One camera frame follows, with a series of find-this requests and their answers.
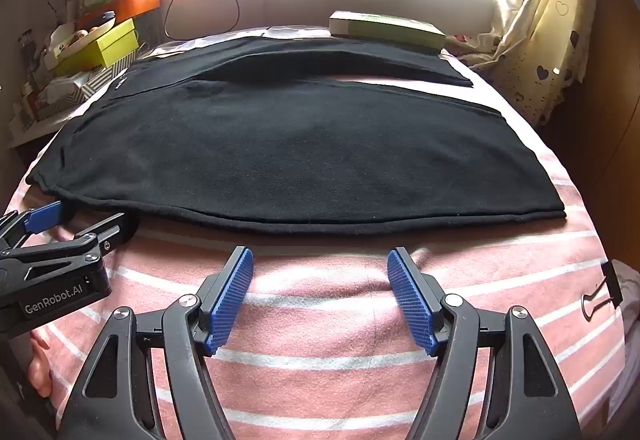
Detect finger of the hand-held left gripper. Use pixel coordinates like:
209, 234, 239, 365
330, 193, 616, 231
0, 213, 140, 282
0, 199, 69, 248

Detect wooden wardrobe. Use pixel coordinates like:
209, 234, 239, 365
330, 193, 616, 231
547, 0, 640, 271

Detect black cable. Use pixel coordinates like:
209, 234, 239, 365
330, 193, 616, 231
162, 0, 241, 41

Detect black binder clip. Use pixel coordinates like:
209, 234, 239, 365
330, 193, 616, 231
581, 261, 624, 321

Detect heart print curtain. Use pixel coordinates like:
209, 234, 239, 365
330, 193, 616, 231
445, 0, 601, 126

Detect grey chevron pattern box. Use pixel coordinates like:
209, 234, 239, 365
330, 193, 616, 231
37, 55, 133, 121

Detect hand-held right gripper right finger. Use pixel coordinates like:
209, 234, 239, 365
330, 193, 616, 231
387, 247, 583, 440

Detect person's left hand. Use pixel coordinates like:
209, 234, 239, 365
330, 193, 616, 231
26, 334, 54, 401

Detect green cardboard box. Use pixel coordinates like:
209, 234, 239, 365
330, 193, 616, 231
328, 10, 447, 54

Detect pink striped bed sheet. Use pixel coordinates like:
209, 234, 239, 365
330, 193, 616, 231
10, 23, 628, 440

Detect yellow-green box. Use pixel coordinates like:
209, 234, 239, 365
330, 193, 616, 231
55, 18, 138, 76

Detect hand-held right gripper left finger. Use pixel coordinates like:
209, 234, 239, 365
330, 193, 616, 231
59, 245, 256, 440

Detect orange box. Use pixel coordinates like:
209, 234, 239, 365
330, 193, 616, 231
75, 0, 161, 28

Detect grey patterned sheet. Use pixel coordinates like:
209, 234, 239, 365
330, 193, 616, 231
145, 25, 336, 58

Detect black pants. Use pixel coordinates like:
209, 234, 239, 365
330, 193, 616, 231
25, 36, 567, 236

